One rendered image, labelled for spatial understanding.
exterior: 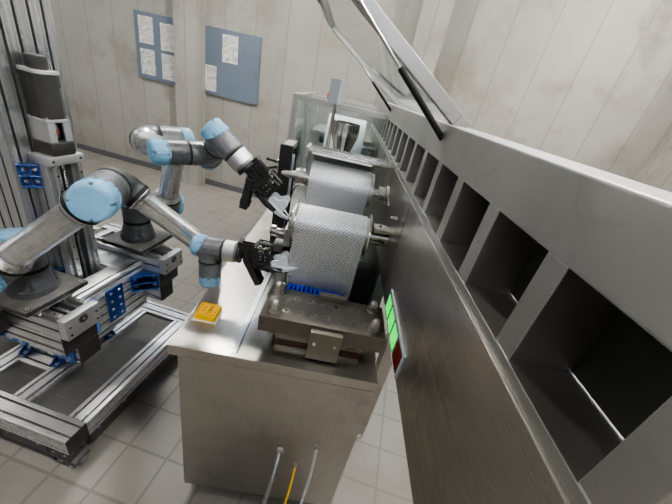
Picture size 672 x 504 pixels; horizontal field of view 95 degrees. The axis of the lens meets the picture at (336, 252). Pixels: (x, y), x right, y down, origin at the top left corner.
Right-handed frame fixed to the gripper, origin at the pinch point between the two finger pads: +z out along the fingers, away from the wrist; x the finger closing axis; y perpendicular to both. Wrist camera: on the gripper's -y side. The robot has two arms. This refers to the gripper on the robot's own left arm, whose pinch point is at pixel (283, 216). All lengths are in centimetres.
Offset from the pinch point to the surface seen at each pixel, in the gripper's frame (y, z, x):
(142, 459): -127, 45, -19
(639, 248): 51, 5, -77
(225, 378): -40, 24, -30
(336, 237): 10.9, 15.5, -4.7
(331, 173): 17.8, 1.8, 21.1
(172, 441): -121, 51, -9
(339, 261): 6.0, 23.2, -4.6
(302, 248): -0.9, 11.7, -4.6
